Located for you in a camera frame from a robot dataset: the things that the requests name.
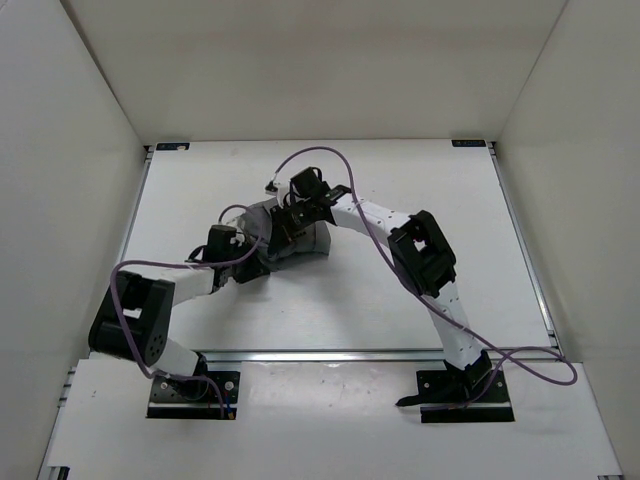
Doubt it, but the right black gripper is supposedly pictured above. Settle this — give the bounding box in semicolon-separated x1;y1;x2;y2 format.
269;201;316;257

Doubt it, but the grey pleated skirt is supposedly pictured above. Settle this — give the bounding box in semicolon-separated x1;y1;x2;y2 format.
227;198;331;272

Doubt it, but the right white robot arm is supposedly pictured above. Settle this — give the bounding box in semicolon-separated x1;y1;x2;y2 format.
265;167;491;401

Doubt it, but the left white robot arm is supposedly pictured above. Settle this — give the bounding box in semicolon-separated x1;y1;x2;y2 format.
88;225;265;398

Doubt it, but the left blue corner label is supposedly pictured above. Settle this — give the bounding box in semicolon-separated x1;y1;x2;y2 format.
155;142;190;151

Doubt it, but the blue corner label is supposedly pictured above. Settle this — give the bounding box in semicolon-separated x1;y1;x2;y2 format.
451;139;486;148
155;142;190;151

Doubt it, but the right blue corner label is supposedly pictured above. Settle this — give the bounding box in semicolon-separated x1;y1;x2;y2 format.
451;139;486;148

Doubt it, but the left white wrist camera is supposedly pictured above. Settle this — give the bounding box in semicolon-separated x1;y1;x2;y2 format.
229;231;250;248

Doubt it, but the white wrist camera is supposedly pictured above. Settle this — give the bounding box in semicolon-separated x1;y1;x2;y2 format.
264;180;290;207
229;231;250;248

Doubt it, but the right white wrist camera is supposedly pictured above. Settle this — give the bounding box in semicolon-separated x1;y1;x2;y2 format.
264;180;290;207

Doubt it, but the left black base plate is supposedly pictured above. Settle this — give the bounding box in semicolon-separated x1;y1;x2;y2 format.
146;369;241;421

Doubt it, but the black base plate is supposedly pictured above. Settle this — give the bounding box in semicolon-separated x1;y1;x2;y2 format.
146;369;241;421
395;370;515;424

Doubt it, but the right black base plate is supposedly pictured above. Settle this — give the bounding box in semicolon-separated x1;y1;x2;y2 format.
395;370;515;424

